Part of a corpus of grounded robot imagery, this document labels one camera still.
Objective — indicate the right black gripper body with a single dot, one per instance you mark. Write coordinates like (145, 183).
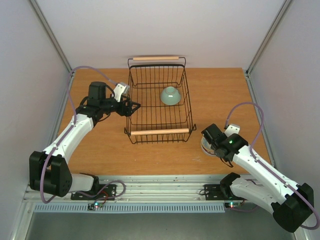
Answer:
(208, 133)

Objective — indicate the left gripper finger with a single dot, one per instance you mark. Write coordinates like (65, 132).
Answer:
(131, 103)
(131, 110)

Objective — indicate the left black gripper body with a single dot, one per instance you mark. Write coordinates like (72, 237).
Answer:
(121, 111)

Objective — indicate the black wire dish rack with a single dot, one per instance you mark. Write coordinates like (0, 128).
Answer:
(155, 121)

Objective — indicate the celadon green bowl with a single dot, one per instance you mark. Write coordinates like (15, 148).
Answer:
(170, 96)

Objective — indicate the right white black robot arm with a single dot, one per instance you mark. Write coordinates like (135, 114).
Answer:
(290, 203)

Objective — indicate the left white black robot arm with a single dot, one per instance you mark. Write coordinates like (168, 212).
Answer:
(48, 169)

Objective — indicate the white blue patterned bowl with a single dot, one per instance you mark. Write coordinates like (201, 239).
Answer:
(206, 147)

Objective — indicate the right small circuit board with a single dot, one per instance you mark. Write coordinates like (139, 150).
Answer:
(233, 205)

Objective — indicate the small circuit board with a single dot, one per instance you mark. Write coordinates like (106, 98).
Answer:
(233, 205)
(94, 206)

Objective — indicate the left small circuit board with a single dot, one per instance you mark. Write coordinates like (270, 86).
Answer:
(94, 206)

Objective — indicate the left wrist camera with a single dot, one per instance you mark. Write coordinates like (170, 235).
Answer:
(119, 90)

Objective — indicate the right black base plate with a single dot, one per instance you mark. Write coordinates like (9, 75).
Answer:
(215, 192)

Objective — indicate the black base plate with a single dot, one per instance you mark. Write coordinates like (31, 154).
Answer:
(215, 192)
(110, 190)

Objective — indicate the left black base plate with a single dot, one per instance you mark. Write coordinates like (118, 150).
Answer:
(110, 190)

